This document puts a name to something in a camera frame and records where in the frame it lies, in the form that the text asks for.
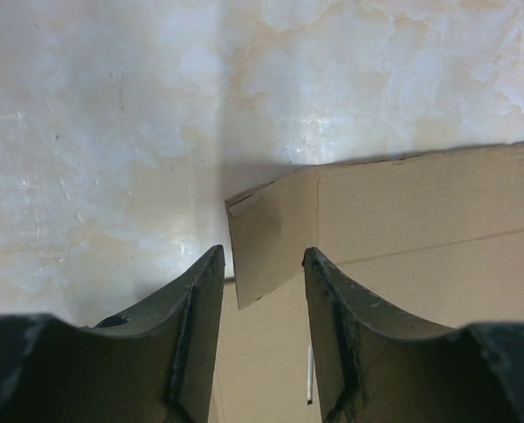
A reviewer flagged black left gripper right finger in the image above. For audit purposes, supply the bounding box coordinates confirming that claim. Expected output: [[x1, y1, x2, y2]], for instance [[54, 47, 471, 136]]
[[303, 248, 524, 422]]

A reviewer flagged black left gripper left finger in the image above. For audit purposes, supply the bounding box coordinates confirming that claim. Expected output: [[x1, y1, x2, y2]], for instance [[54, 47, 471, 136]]
[[0, 245, 225, 422]]

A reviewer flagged brown cardboard box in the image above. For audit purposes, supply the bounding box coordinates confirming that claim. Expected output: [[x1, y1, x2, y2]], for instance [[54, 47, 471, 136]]
[[210, 142, 524, 422]]

